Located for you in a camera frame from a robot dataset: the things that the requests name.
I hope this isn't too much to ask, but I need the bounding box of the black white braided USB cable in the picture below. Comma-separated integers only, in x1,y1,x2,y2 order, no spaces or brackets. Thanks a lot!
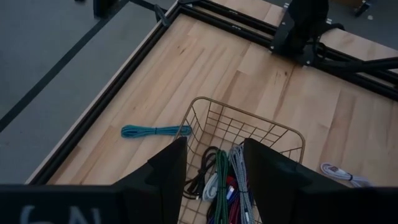
229,144,256,224

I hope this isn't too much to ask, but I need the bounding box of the teal braided USB cable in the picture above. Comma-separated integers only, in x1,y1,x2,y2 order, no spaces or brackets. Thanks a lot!
120,124,193,139

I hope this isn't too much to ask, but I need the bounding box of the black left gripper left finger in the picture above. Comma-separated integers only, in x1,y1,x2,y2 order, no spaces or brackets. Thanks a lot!
113,136,189,224

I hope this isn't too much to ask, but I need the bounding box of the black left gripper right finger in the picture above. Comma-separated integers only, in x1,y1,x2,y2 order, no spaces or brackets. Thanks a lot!
243,138,348,224

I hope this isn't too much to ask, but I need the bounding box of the gold wire basket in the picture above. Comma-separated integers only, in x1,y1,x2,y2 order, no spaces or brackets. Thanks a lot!
173,96,307,224

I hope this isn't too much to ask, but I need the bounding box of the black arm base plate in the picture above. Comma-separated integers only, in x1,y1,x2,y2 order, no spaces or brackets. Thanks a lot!
269,12,321,67

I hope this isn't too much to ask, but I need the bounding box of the green braided USB cable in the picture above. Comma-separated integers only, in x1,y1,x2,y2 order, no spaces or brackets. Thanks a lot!
213,149,230,224

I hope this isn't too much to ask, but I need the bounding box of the black stand foot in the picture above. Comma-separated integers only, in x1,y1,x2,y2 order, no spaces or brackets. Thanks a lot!
92,0,119,19

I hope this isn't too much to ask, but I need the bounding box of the light grey USB cable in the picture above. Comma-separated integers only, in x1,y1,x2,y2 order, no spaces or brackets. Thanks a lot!
320,162,373,189

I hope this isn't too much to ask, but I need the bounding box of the red braided USB cable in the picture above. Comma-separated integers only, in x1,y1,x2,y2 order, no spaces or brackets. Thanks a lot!
224,175,243,224

